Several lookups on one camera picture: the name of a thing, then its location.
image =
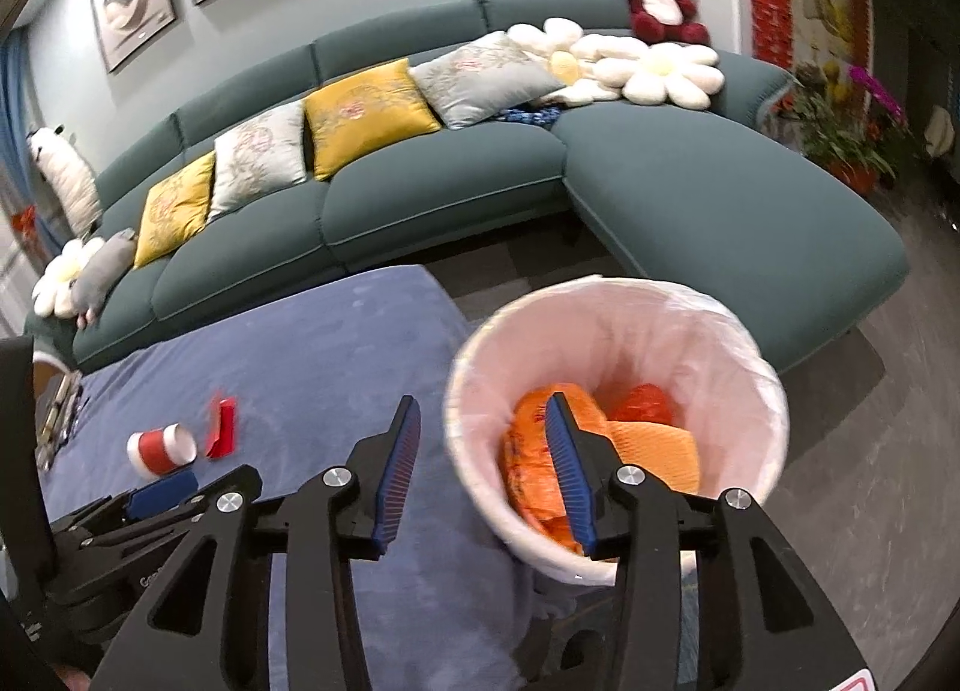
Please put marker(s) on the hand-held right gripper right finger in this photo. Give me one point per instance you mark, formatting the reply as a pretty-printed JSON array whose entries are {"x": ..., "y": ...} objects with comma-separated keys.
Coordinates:
[{"x": 570, "y": 473}]

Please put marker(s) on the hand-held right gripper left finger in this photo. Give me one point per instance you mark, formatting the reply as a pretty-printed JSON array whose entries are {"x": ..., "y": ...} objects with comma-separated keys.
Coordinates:
[{"x": 397, "y": 466}]

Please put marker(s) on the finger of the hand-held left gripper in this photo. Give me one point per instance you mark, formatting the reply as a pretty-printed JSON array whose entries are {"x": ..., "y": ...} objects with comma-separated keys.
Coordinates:
[{"x": 161, "y": 496}]

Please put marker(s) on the red paper cup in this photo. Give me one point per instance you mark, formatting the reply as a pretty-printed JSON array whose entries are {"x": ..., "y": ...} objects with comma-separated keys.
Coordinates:
[{"x": 161, "y": 451}]

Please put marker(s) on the orange snack bag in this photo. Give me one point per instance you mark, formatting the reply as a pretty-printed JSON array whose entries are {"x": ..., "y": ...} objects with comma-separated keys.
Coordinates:
[{"x": 525, "y": 451}]

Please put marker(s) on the orange ribbed foam sheet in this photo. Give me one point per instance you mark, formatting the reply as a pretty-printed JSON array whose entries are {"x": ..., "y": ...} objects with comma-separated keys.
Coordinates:
[{"x": 660, "y": 455}]

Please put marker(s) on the red crinkled plastic wrap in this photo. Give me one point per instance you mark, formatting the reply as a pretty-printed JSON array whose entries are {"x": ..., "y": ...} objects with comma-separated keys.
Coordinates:
[{"x": 645, "y": 406}]

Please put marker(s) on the white-lined waste bin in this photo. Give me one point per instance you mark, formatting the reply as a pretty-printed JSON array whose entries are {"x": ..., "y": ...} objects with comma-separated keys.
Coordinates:
[{"x": 622, "y": 331}]

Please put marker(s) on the red plastic scrap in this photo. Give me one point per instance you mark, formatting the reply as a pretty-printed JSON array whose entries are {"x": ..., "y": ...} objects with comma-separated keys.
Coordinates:
[{"x": 221, "y": 428}]

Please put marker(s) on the white framed chair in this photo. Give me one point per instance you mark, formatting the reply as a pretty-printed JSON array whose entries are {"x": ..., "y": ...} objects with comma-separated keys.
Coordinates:
[{"x": 56, "y": 421}]

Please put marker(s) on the grey plush toy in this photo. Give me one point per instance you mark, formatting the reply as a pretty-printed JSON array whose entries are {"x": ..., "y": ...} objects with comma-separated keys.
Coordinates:
[{"x": 101, "y": 267}]

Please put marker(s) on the small white flower cushion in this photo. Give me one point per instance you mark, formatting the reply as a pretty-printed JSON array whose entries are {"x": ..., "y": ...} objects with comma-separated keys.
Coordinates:
[{"x": 56, "y": 278}]

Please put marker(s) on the white sheer curtain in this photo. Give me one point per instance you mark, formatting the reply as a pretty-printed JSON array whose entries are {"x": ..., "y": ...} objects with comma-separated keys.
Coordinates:
[{"x": 13, "y": 286}]

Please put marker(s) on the small yellow embroidered pillow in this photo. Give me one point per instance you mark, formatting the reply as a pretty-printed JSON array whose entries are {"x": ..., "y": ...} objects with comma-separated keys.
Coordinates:
[{"x": 176, "y": 207}]

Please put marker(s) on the green sofa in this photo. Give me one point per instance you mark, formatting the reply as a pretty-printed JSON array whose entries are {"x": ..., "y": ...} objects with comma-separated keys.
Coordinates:
[{"x": 675, "y": 196}]

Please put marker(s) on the red curtain bow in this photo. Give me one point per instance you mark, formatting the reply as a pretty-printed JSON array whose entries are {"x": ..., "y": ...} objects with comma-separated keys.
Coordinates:
[{"x": 26, "y": 218}]

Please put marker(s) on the white plush toy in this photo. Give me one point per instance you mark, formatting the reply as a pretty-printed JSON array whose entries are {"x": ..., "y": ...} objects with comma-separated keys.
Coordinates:
[{"x": 67, "y": 177}]

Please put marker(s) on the light grey embroidered pillow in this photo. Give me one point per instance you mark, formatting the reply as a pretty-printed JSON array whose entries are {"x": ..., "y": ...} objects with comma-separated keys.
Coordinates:
[{"x": 259, "y": 159}]

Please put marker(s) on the large yellow embroidered pillow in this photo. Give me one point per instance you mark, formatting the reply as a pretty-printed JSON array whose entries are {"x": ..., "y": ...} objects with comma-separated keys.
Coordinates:
[{"x": 367, "y": 114}]

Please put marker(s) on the blue patterned cloth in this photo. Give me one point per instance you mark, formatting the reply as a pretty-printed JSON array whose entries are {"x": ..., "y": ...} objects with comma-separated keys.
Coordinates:
[{"x": 532, "y": 115}]

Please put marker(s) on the blue curtain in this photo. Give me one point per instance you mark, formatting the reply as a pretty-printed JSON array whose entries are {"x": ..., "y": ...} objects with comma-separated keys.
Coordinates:
[{"x": 15, "y": 136}]

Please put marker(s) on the grey blue embroidered pillow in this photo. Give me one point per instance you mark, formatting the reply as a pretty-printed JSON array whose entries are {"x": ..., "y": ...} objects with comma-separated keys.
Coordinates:
[{"x": 480, "y": 80}]

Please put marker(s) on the potted flowering plant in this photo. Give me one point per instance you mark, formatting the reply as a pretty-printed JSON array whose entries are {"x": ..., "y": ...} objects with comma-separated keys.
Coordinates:
[{"x": 832, "y": 129}]

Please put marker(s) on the small framed wall painting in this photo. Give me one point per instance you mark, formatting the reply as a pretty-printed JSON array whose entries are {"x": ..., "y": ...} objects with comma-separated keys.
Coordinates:
[{"x": 135, "y": 1}]

